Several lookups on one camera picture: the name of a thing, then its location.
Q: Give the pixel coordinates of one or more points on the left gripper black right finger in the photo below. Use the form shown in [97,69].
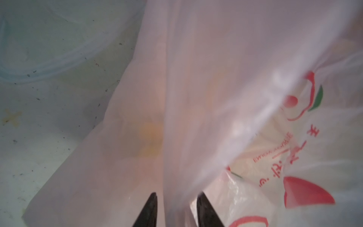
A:
[207,216]

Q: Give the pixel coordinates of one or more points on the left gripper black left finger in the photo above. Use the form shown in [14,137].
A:
[148,214]

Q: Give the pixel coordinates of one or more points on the pink plastic bag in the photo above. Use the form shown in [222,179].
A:
[256,104]

